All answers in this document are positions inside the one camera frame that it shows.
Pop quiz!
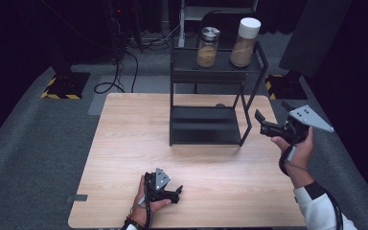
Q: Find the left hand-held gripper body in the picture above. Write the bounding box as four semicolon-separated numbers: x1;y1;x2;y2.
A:
144;167;177;204

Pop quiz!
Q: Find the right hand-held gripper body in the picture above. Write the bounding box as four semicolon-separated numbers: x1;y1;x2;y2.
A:
267;100;335;146

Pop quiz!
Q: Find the black metal two-tier rack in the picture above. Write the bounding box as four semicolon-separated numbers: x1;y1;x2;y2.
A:
169;37;269;148

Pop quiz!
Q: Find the clear jar with white lid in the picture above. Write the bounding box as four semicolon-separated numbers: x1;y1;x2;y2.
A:
229;16;262;68

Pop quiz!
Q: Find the glass jar with metal lid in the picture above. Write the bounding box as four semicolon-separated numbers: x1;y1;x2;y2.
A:
196;26;220;68

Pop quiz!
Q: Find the person's left hand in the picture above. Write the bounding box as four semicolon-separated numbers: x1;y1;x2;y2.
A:
130;175;173;225

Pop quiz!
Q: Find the person's right hand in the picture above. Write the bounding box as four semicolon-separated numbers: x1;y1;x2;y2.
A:
270;126;314;185

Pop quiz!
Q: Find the striped black stand base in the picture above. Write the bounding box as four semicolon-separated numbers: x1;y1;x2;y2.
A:
264;70;309;101
40;61;91;101

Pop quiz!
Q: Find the grey tape strip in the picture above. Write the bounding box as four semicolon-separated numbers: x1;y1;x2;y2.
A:
65;194;89;204

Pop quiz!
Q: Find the dark grey panel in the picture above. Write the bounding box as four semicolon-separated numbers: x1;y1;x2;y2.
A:
278;0;355;79

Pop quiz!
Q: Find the grey floor mat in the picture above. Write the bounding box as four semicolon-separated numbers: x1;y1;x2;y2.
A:
87;74;173;116

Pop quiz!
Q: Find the black equipment tower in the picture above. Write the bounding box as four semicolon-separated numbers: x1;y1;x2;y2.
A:
103;0;146;57

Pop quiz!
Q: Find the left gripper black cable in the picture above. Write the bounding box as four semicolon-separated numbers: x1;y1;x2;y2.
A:
143;188;153;230

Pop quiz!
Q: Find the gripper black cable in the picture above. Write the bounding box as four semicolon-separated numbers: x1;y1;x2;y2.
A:
143;188;153;230
278;144;345;230

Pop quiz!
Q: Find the beaded bracelet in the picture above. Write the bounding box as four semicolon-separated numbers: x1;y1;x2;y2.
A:
125;215;146;230

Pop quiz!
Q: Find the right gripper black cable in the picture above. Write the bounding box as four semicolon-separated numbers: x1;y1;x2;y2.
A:
278;144;345;230

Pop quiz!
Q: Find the black floor cable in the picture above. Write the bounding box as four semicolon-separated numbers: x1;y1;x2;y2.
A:
93;50;140;95

